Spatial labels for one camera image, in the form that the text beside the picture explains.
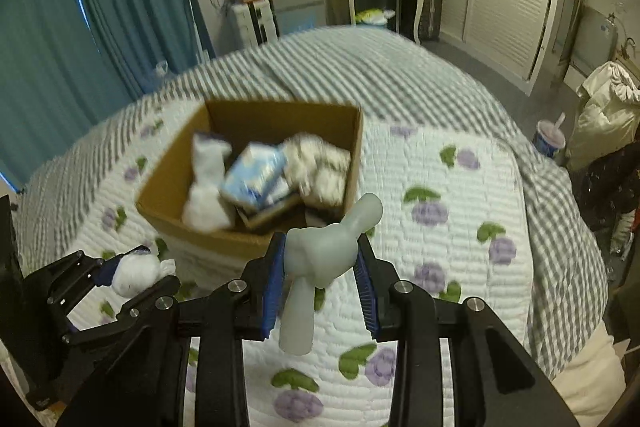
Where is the small white sock ball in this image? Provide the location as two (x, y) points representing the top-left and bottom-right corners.
(111, 253), (176, 298)

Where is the cream fluffy plush toy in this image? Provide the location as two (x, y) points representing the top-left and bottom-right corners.
(282, 133), (352, 209)

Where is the brown cardboard box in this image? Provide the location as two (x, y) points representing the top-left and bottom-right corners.
(137, 100), (363, 260)

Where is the blue tissue pack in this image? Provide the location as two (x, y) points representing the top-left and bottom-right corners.
(219, 142), (286, 211)

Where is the white floral quilted mat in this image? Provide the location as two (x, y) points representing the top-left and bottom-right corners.
(29, 101), (533, 426)

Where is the purple drink cup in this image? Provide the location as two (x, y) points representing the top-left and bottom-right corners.
(533, 112), (566, 159)

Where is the white jacket on chair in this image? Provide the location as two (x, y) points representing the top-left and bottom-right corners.
(566, 61), (639, 172)

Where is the teal window curtain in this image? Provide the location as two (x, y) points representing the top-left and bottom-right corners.
(1, 0), (214, 188)

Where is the white suitcase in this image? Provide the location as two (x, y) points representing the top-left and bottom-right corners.
(231, 0), (278, 49)

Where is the grey checked bed sheet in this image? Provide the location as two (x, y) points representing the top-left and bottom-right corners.
(14, 26), (608, 376)

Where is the grey washing machine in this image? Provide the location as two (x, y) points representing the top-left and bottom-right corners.
(570, 6), (618, 77)

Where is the dark suitcase by table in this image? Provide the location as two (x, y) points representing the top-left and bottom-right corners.
(419, 0), (442, 41)

